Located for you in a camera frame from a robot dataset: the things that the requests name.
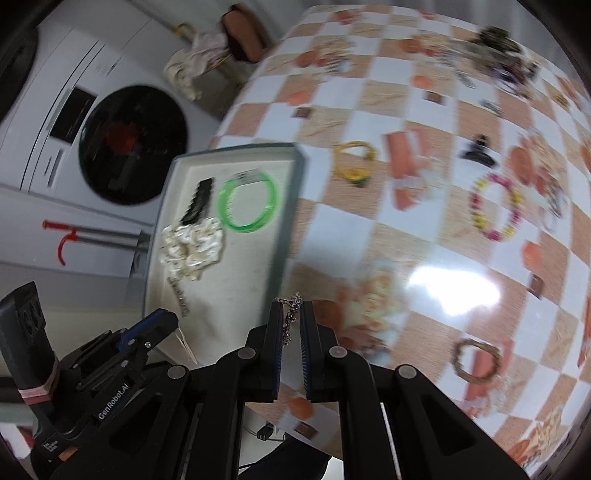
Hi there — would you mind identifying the braided rope bracelet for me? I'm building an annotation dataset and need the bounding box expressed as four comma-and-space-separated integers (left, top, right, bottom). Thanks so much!
452, 338, 502, 384

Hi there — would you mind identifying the cream cloth bag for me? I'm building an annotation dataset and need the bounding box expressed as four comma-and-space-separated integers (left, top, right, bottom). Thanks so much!
163, 30, 232, 102

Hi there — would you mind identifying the silver metal hair clip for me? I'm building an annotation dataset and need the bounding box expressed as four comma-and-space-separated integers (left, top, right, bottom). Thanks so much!
167, 272, 192, 319

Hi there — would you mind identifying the green plastic bangle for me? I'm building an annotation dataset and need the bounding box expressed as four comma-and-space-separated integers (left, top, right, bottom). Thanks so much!
217, 171, 280, 232

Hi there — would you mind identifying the brown chair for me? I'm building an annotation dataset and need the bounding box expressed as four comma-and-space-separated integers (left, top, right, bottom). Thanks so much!
219, 4, 273, 63

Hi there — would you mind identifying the small silver chain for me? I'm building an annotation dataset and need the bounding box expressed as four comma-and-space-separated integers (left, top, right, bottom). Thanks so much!
274, 293, 303, 344

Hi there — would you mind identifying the black snap hair clip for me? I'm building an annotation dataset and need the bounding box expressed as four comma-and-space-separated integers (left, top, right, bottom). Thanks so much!
181, 178, 216, 227

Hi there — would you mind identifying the yellow flower hair tie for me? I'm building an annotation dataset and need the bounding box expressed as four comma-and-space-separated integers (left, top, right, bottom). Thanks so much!
332, 140, 377, 185

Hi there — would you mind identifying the grey jewelry tray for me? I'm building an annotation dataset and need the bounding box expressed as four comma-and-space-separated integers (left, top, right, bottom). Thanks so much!
141, 143, 308, 370

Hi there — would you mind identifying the white washing machine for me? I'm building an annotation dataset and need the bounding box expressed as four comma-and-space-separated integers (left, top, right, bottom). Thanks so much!
0, 18, 222, 227

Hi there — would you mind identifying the leopard print scrunchie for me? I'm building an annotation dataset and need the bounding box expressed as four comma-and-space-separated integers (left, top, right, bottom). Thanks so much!
475, 27, 520, 54

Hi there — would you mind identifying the cream polka dot scrunchie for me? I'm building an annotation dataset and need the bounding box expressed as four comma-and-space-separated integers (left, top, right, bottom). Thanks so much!
159, 216, 227, 281

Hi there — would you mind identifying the multicolour spiral hair tie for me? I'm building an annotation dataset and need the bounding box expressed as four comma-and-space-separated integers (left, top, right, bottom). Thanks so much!
468, 173, 525, 243

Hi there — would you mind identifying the purple hair tie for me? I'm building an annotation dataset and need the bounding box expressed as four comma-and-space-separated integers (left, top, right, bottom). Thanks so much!
492, 65, 522, 88

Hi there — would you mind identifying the black claw clip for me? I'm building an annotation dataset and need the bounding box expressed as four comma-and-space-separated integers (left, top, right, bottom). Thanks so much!
459, 134, 497, 167

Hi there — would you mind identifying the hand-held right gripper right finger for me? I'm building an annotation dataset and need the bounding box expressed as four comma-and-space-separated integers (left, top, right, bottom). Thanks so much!
300, 302, 529, 480

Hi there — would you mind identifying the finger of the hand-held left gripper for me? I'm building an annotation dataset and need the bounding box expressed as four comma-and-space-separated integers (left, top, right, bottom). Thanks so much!
117, 308, 180, 352

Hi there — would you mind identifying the checkered strap keychain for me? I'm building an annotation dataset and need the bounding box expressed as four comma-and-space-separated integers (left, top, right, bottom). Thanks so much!
443, 51, 476, 88

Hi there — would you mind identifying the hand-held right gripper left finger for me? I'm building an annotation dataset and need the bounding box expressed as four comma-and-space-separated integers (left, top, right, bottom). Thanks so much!
48, 302, 283, 480

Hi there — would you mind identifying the red handled grey tool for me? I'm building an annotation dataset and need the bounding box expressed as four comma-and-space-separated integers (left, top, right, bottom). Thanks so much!
41, 219, 151, 266

